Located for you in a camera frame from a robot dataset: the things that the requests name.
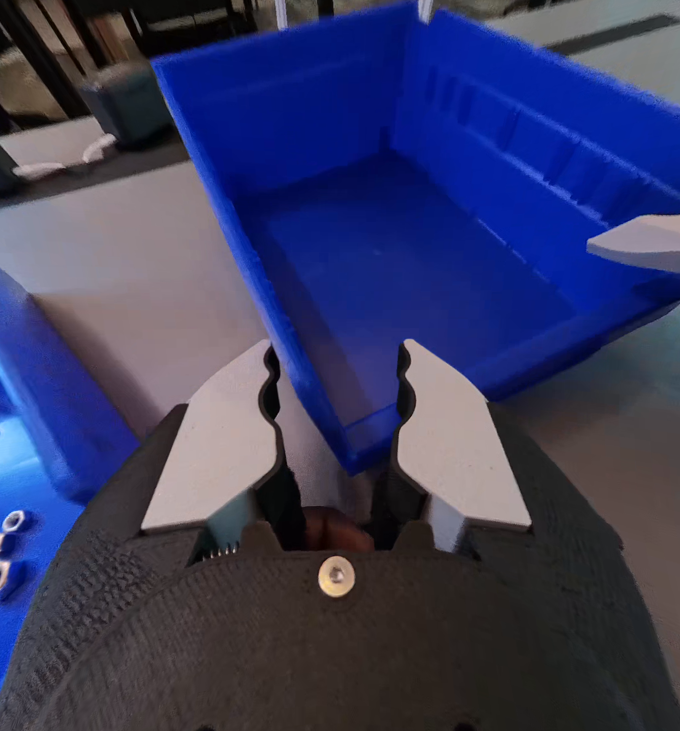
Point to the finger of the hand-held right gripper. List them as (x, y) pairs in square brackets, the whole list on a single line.
[(648, 245)]

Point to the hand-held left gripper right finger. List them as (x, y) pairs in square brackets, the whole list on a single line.
[(460, 457)]

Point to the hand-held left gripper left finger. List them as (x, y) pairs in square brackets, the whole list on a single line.
[(220, 451)]

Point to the blue plastic bin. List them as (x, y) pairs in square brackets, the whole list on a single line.
[(402, 257), (8, 485)]

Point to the person's left hand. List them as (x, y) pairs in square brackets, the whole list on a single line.
[(334, 528)]

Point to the black charging case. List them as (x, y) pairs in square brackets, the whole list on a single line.
[(128, 105)]

